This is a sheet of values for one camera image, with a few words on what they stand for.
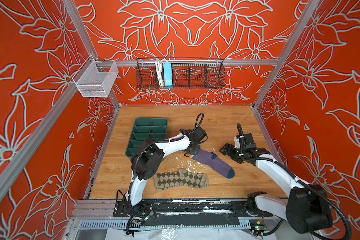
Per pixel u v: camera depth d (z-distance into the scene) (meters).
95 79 0.94
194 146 0.83
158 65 0.87
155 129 0.99
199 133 0.74
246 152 0.64
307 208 0.39
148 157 0.53
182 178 0.82
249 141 0.67
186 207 0.74
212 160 0.89
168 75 0.89
